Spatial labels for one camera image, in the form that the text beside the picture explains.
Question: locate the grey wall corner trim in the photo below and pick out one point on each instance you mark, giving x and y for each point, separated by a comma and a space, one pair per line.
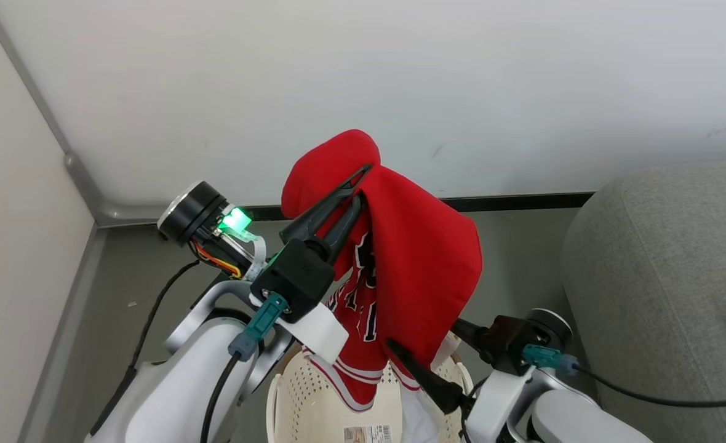
83, 178

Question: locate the grey fabric sofa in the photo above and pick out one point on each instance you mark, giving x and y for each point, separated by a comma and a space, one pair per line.
658, 277

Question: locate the printed paper label sticker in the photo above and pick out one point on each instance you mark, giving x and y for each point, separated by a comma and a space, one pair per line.
368, 434

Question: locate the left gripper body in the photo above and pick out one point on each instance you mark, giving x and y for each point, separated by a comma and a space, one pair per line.
194, 212

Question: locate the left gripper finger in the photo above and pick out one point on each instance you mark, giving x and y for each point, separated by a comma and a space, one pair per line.
320, 209
341, 231

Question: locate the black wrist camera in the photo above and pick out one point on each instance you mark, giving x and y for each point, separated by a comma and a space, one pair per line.
298, 277
510, 344

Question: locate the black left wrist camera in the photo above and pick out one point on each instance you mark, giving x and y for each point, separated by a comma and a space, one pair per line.
298, 277

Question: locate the red basketball jersey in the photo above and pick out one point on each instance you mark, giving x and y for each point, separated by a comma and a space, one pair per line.
424, 246

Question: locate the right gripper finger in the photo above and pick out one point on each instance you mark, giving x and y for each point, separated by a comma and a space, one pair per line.
472, 335
430, 378

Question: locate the white perforated laundry basket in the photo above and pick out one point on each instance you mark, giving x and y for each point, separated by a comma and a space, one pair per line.
314, 394

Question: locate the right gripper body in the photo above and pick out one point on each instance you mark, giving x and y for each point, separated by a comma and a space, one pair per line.
495, 406

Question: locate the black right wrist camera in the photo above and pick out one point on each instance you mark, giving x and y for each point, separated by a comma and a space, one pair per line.
510, 344

